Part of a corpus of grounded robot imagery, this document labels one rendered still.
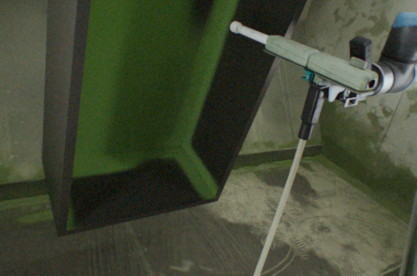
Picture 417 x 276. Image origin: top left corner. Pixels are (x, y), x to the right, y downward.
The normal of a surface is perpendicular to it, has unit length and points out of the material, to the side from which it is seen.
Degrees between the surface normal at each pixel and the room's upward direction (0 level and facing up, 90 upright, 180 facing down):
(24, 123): 57
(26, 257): 0
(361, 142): 90
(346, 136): 90
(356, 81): 95
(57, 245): 0
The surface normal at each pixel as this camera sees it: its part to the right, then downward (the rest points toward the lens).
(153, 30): 0.46, 0.59
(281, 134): 0.51, -0.15
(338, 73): -0.85, 0.13
